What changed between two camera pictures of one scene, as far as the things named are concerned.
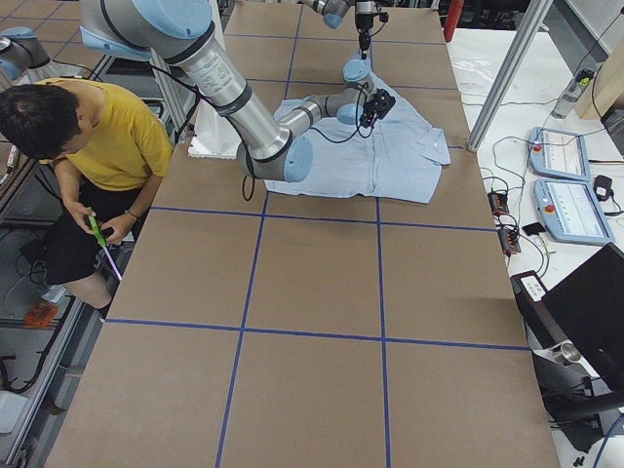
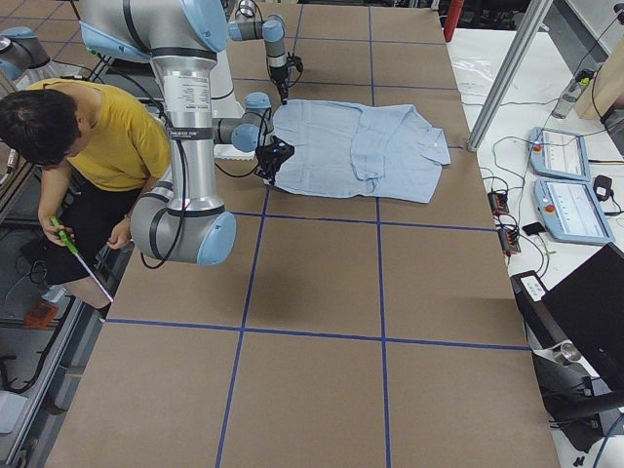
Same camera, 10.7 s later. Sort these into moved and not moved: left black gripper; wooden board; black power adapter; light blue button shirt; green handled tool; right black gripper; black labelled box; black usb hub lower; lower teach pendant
Moved: right black gripper; left black gripper; green handled tool
Not moved: lower teach pendant; light blue button shirt; black usb hub lower; black labelled box; black power adapter; wooden board
